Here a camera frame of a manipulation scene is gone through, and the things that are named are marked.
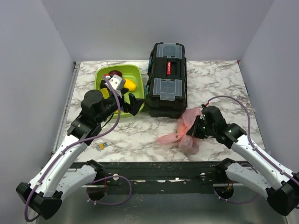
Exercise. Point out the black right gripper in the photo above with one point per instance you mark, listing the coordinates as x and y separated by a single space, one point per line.
194 131

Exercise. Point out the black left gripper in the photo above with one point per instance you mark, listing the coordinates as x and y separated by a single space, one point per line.
135 103

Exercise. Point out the pink plastic bag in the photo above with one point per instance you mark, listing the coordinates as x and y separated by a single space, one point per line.
184 123

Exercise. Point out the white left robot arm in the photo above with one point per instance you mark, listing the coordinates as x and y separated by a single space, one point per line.
45 193

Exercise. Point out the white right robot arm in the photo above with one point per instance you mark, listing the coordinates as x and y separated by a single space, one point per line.
276 183

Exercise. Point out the yellow fake mango upper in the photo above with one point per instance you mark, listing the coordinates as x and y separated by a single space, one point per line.
130 85

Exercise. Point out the yellow fake starfruit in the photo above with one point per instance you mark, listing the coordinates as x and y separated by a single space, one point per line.
106 92

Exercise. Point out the dark red fake apple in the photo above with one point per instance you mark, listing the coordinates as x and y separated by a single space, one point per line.
115 72

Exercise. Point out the dark purple fake plum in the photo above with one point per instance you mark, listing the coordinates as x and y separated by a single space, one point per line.
104 85

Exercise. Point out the green plastic tray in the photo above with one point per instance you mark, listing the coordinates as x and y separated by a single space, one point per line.
128 71

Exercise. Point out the black plastic toolbox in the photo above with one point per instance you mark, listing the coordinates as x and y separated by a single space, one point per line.
167 81

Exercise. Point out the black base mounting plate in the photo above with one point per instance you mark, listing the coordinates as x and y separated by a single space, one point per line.
159 178

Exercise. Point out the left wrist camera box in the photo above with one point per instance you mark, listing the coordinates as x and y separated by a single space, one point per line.
116 82

